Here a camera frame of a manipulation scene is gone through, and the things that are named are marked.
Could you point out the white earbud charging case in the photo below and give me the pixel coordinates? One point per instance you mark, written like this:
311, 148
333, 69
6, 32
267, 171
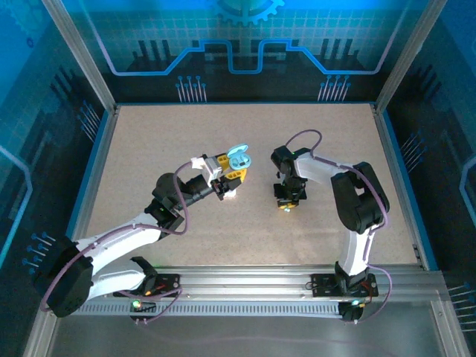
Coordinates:
230, 193

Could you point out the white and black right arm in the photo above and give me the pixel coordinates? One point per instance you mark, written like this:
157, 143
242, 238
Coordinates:
351, 249

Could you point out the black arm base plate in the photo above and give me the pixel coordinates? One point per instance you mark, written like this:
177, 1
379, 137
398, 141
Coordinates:
167, 284
323, 285

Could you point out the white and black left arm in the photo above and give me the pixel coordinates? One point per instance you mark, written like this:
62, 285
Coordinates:
119, 240

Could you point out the light blue earbud charging case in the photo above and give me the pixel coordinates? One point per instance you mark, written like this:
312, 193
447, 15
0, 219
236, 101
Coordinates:
240, 154

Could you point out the black connector box with LED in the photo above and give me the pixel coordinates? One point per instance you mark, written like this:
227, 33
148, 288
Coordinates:
143, 306
351, 312

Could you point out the aluminium side rail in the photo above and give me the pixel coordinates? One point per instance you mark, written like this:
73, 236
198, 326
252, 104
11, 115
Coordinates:
101, 156
386, 137

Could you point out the grey metal deck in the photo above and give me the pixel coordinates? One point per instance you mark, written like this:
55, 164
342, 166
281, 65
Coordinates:
260, 338

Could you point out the aluminium frame post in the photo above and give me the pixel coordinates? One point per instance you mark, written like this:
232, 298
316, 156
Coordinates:
82, 56
409, 56

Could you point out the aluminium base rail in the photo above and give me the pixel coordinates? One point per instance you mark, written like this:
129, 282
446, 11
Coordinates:
245, 279

